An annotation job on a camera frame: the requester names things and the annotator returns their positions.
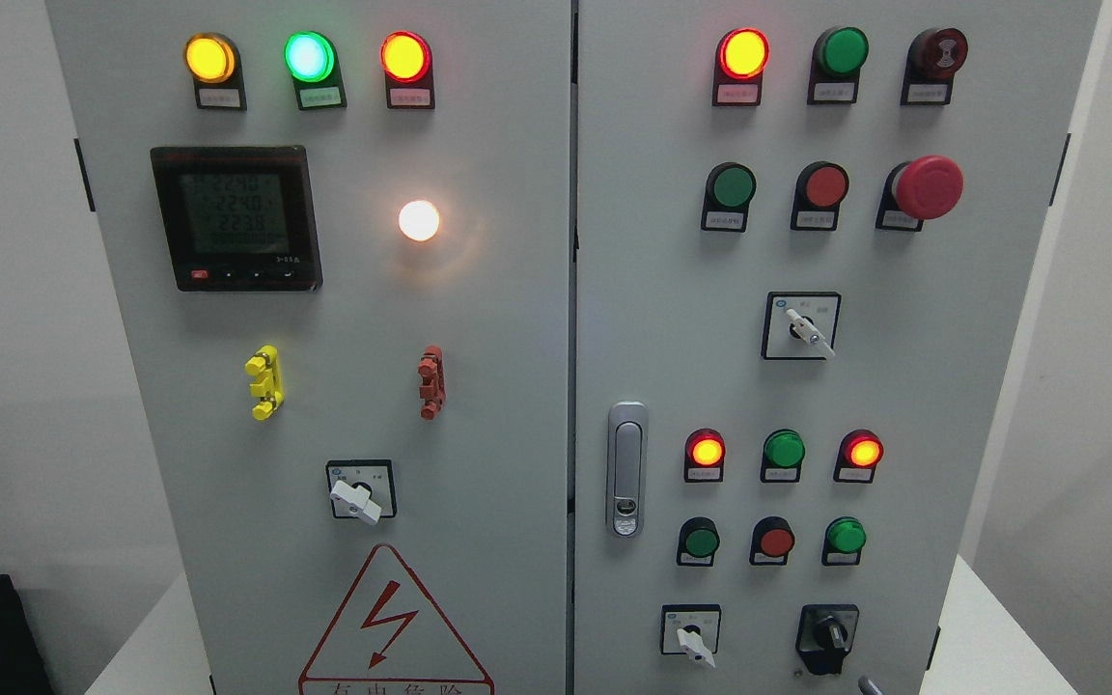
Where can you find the yellow indicator light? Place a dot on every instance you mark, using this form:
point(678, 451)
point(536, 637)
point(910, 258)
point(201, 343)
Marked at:
point(215, 67)

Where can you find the green push button lower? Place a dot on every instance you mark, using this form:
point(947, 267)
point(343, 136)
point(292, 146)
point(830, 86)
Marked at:
point(697, 542)

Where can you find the silver door lock handle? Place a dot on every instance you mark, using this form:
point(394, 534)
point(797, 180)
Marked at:
point(626, 440)

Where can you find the black knob selector switch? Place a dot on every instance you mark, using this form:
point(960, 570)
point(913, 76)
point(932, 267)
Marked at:
point(825, 637)

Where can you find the red lit indicator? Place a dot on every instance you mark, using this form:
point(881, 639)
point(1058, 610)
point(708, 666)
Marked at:
point(704, 455)
point(740, 61)

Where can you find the red push button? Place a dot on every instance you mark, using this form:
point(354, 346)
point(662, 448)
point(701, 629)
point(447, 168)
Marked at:
point(820, 188)
point(773, 541)

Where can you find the green indicator lower middle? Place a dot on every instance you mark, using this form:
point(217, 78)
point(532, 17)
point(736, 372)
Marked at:
point(783, 455)

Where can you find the red emergency stop button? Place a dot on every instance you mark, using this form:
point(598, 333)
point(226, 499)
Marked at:
point(916, 191)

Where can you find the black digital power meter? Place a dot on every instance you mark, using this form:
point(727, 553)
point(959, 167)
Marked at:
point(238, 219)

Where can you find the grey cabinet door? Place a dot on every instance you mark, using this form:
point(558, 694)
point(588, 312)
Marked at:
point(671, 316)
point(482, 490)

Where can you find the yellow terminal link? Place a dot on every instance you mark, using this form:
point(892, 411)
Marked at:
point(264, 369)

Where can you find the dark red buzzer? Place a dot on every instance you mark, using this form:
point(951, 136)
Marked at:
point(933, 59)

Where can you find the grey left cabinet door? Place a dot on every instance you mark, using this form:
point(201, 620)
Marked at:
point(482, 490)

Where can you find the red electric hazard sticker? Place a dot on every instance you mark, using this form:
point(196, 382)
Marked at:
point(389, 636)

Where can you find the red lit indicator lower left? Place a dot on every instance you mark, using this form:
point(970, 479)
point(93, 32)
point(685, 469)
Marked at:
point(704, 455)

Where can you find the red push button upper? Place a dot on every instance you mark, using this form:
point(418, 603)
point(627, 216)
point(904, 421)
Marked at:
point(820, 188)

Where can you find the white selector switch bottom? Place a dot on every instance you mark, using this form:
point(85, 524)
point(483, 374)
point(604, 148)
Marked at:
point(691, 630)

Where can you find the grey right cabinet door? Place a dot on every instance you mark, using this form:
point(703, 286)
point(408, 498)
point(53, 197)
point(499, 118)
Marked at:
point(671, 316)

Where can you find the white selector switch upper right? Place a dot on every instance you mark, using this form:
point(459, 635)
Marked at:
point(800, 326)

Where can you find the red lit indicator left door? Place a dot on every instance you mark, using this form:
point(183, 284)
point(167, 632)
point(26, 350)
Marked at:
point(406, 61)

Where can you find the white selector switch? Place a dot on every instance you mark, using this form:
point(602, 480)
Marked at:
point(800, 326)
point(691, 630)

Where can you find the green lit indicator light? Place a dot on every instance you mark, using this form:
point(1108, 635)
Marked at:
point(311, 59)

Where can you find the red terminal link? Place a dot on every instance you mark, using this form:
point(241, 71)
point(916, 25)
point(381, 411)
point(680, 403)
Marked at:
point(432, 390)

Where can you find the white selector switch left door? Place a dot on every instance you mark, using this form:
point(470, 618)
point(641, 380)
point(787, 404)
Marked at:
point(363, 490)

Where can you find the white lit indicator light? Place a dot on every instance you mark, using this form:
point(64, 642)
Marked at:
point(419, 220)

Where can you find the red indicator lower right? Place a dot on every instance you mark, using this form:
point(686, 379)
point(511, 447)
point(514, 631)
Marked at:
point(859, 455)

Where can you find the green push button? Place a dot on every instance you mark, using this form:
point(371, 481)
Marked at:
point(730, 187)
point(697, 542)

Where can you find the green indicator top right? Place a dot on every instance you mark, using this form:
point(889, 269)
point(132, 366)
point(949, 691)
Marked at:
point(836, 64)

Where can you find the red push button lower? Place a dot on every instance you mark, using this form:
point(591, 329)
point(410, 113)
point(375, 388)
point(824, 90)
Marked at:
point(773, 541)

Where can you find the green indicator bottom right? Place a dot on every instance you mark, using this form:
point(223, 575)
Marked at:
point(843, 541)

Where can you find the green push button upper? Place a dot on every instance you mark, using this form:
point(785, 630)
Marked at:
point(730, 187)

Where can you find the red lit indicator top right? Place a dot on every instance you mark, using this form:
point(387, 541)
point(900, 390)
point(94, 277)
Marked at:
point(740, 61)

